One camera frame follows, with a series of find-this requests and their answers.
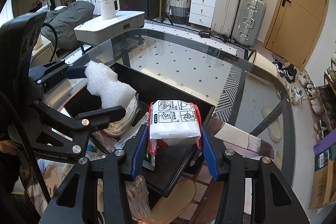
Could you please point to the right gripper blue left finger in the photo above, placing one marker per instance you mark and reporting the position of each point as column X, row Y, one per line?
column 140, row 151

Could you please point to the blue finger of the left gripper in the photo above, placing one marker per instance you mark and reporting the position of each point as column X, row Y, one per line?
column 74, row 73
column 101, row 117

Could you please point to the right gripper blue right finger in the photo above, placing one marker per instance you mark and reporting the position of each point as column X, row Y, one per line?
column 210, row 156

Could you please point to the white foam packing piece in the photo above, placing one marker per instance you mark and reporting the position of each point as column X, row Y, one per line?
column 103, row 82

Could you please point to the white red tissue packet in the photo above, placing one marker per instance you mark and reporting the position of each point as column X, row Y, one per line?
column 173, row 122

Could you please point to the dark grey bean bag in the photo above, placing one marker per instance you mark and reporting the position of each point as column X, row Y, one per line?
column 66, row 19

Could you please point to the white grey side table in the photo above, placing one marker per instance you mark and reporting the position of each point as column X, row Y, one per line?
column 96, row 31

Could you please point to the anime print table mat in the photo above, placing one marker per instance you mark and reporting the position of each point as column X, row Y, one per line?
column 75, row 200

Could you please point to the white electric kettle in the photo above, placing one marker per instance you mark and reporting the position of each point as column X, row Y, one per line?
column 109, row 8

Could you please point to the purple paper bag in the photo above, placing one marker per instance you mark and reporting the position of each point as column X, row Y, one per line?
column 324, row 144

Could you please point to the brown cardboard box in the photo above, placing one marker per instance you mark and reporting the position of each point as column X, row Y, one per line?
column 323, row 191

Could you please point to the wooden shoe rack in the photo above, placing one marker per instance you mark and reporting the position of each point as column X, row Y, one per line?
column 323, row 103

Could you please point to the striped woven basket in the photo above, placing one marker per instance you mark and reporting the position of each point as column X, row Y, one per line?
column 178, row 10

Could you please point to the silver suitcase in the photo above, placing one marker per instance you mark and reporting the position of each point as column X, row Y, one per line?
column 248, row 21

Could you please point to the white drawer cabinet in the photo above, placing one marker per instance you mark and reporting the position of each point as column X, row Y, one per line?
column 201, row 12

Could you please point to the white suitcase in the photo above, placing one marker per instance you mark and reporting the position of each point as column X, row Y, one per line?
column 224, row 16

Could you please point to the wooden door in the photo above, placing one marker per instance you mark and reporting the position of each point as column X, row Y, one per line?
column 295, row 29

